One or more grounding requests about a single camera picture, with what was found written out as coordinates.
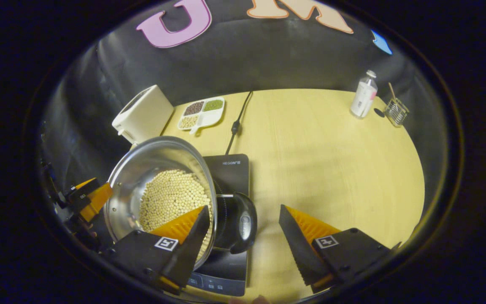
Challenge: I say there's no black induction cooktop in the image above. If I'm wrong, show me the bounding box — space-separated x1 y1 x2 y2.
186 153 251 297

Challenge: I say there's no pile of pale yellow beans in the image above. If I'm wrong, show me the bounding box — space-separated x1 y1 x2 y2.
139 169 213 262

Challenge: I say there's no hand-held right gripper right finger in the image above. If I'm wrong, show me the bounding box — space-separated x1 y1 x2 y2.
279 204 402 294

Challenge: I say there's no black power cable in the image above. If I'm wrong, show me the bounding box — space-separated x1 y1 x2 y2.
225 90 254 156

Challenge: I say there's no white divided dish with beans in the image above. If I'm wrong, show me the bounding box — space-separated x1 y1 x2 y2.
177 96 226 136

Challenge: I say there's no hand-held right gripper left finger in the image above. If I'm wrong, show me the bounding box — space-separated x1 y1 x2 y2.
100 206 211 296

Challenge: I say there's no steel pot with black handle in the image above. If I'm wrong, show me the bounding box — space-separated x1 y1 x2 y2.
104 136 258 271

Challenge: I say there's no white toaster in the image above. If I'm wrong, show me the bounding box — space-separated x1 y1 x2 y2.
111 84 175 145

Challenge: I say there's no clear glass holder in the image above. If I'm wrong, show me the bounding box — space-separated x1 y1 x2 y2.
383 97 410 128

